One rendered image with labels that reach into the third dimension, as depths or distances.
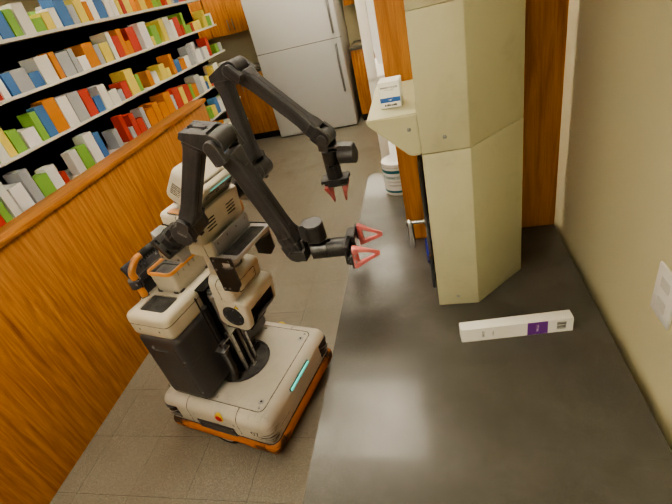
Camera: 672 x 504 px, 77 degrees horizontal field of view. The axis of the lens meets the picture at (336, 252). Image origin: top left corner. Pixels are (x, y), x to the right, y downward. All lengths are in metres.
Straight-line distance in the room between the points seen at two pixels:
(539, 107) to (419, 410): 0.92
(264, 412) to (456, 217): 1.30
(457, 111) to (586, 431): 0.71
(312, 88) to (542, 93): 4.92
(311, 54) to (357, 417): 5.38
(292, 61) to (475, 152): 5.20
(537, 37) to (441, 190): 0.52
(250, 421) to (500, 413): 1.27
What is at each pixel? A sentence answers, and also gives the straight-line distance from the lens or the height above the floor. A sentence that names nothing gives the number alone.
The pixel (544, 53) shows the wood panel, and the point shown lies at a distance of 1.40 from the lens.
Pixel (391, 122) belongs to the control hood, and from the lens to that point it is 1.01.
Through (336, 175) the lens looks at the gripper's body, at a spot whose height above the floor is 1.21.
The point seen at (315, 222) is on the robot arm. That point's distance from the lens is 1.19.
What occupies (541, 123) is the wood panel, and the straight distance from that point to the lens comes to 1.46.
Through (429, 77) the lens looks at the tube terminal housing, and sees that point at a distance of 0.99.
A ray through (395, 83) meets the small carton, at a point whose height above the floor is 1.56.
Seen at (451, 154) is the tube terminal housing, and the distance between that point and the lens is 1.04.
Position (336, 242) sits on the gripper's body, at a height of 1.17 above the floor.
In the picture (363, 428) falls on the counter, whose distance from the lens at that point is 1.05.
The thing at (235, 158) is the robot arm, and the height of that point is 1.47.
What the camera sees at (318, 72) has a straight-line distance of 6.08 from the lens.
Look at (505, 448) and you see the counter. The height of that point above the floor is 0.94.
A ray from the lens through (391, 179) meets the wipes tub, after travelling 1.87.
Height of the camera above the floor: 1.80
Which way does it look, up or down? 32 degrees down
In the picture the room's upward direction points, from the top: 15 degrees counter-clockwise
